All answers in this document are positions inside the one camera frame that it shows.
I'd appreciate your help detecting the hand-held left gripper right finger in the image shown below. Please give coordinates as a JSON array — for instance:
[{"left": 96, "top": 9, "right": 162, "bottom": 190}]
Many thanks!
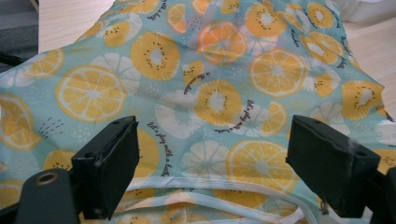
[{"left": 285, "top": 114, "right": 382, "bottom": 219}]

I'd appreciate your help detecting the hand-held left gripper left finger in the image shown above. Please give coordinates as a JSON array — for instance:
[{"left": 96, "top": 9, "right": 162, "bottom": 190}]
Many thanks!
[{"left": 71, "top": 115, "right": 140, "bottom": 220}]

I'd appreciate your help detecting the teal citrus print cloth bag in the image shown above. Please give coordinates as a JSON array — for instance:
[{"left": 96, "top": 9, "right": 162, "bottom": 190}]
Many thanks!
[{"left": 0, "top": 0, "right": 396, "bottom": 224}]

